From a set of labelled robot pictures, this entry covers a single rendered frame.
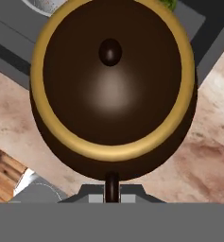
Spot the green leafy vegetable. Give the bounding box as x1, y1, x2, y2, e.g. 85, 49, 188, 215
158, 0, 179, 12

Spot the brown teapot with yellow rim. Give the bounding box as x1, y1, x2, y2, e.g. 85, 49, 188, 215
28, 0, 198, 204

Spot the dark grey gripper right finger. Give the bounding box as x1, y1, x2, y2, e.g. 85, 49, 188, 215
118, 183, 167, 204

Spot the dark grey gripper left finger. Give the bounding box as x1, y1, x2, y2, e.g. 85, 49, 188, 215
57, 183, 106, 204

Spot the white colander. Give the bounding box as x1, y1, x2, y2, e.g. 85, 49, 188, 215
22, 0, 69, 18

